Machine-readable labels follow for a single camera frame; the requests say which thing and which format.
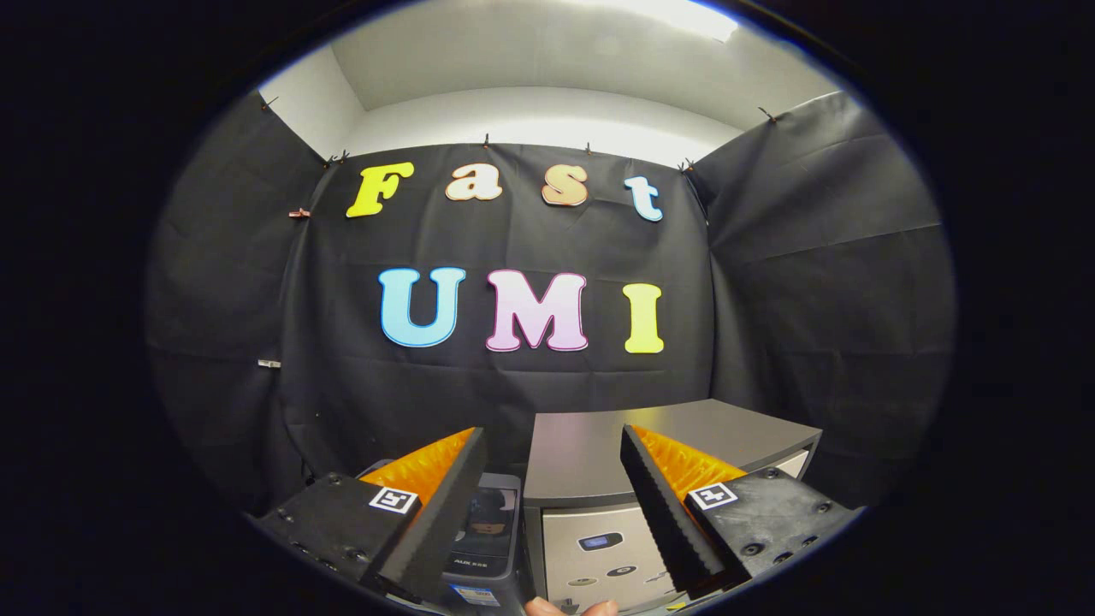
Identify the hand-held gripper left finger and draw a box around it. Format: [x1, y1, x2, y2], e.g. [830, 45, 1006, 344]
[257, 428, 488, 604]

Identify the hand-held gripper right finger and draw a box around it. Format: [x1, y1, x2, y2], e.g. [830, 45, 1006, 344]
[620, 425, 861, 600]

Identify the grey cabinet appliance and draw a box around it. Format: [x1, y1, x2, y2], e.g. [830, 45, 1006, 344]
[522, 398, 824, 613]

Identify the black backdrop cloth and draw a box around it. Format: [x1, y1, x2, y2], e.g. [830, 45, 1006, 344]
[145, 90, 955, 514]

